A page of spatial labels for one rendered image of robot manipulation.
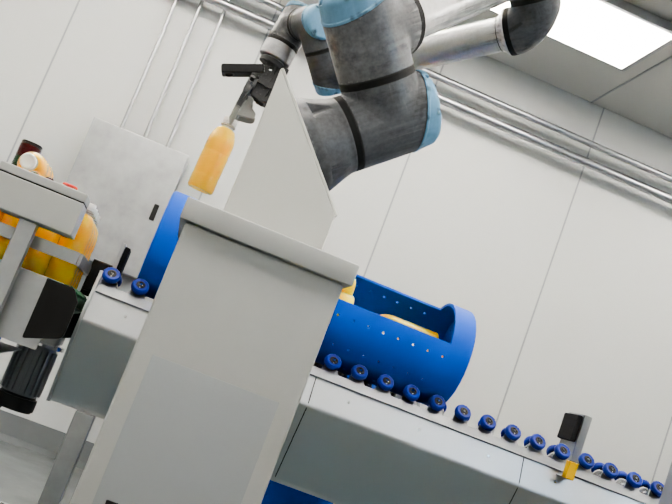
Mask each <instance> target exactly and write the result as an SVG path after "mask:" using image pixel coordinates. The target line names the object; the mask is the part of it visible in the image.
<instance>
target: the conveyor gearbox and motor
mask: <svg viewBox="0 0 672 504"><path fill-rule="evenodd" d="M64 341H65V338H59V339H57V341H56V344H55V346H54V348H53V347H50V346H48V345H45V344H42V343H40V342H39V344H38V347H37V350H33V349H31V348H28V347H25V346H23V345H20V344H17V345H16V347H17V348H20V349H22V350H20V351H14V352H13V354H12V356H11V359H10V361H9V363H8V366H7V368H6V370H5V373H4V375H3V377H2V380H1V382H0V384H1V385H2V387H1V388H0V408H1V407H5V408H7V409H10V410H13V411H16V412H19V413H23V414H30V413H33V411H34V409H35V406H36V404H37V401H36V398H40V396H41V394H42V392H43V389H44V387H45V384H46V382H47V380H48V377H49V375H50V373H51V370H52V368H53V366H54V363H55V361H56V359H57V356H58V354H56V351H57V352H60V353H64V351H65V350H64V348H62V347H60V346H62V345H63V343H64Z"/></svg>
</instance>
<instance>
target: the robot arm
mask: <svg viewBox="0 0 672 504"><path fill-rule="evenodd" d="M509 1H510V5H511V6H510V7H506V8H503V9H502V10H501V12H500V14H499V15H498V16H496V17H492V18H488V19H483V20H479V21H475V22H471V23H466V24H462V25H458V26H454V27H451V26H453V25H455V24H458V23H460V22H462V21H465V20H467V19H469V18H472V17H474V16H476V15H479V14H481V13H483V12H486V11H488V10H490V9H492V8H495V7H497V6H499V5H502V4H504V3H506V2H509ZM560 7H561V0H319V3H318V4H310V5H307V4H305V3H303V2H300V1H295V0H292V1H289V2H288V3H287V4H286V6H285V7H284V8H283V9H282V12H281V14H280V16H279V18H278V20H277V21H276V23H275V25H274V27H273V28H272V30H271V32H270V34H269V35H268V37H267V39H266V40H265V42H264V44H263V46H262V47H261V49H260V54H261V56H260V58H259V60H260V61H261V63H262V64H231V63H223V64H222V65H221V73H222V76H223V77H249V79H248V81H247V82H246V84H245V86H244V88H243V91H242V93H241V95H240V97H239V99H238V100H237V102H236V104H235V106H234V108H233V110H232V112H231V114H230V116H229V125H232V123H233V122H234V120H235V119H236V120H237V121H240V122H244V123H248V124H252V123H254V121H255V115H256V113H255V111H254V110H253V109H252V108H253V102H254V101H255V102H256V104H257V105H259V106H261V107H262V106H263V107H264V108H265V106H266V104H267V101H268V99H269V97H270V94H271V92H272V89H273V87H274V84H275V82H276V79H277V77H278V74H279V72H280V69H282V68H284V70H285V72H286V75H288V73H289V69H288V68H289V67H290V65H291V63H292V61H293V59H294V58H295V56H296V54H297V52H298V51H299V49H300V47H301V45H302V47H303V51H304V53H305V57H306V60H307V64H308V67H309V71H310V74H311V78H312V84H313V85H314V88H315V91H316V93H317V94H318V95H320V96H332V95H336V94H341V95H339V96H336V97H333V98H330V99H309V98H295V100H296V102H297V105H298V108H299V111H300V113H301V116H302V119H303V121H304V124H305V127H306V130H307V132H308V135H309V138H310V141H311V143H312V146H313V149H314V151H315V154H316V157H317V160H318V162H319V165H320V168H321V171H322V173H323V176H324V179H325V181H326V184H327V187H328V190H329V191H330V190H332V189H333V188H334V187H335V186H337V185H338V184H339V183H340V182H341V181H343V180H344V179H345V178H346V177H348V176H349V175H350V174H352V173H354V172H357V171H360V170H363V169H366V168H369V167H372V166H375V165H377V164H380V163H383V162H386V161H389V160H392V159H395V158H398V157H401V156H404V155H407V154H410V153H415V152H417V151H419V150H420V149H422V148H424V147H427V146H429V145H431V144H433V143H434V142H435V141H436V140H437V138H438V137H439V134H440V131H441V124H442V114H441V110H440V101H439V97H438V93H437V90H436V88H435V85H434V83H433V81H432V79H430V78H429V75H428V74H427V73H426V72H425V71H423V70H421V69H426V68H430V67H435V66H440V65H444V64H449V63H453V62H458V61H463V60H467V59H472V58H476V57H481V56H486V55H490V54H495V53H499V52H506V53H507V54H509V55H510V56H516V55H520V54H524V53H526V52H528V51H530V50H532V49H533V48H534V47H536V46H537V45H538V44H539V43H540V42H542V41H543V39H544V38H545V37H546V36H547V35H548V34H549V32H550V31H551V29H552V28H553V26H554V24H555V22H556V20H557V18H558V15H559V12H560ZM448 27H449V28H448ZM269 69H271V70H272V71H269Z"/></svg>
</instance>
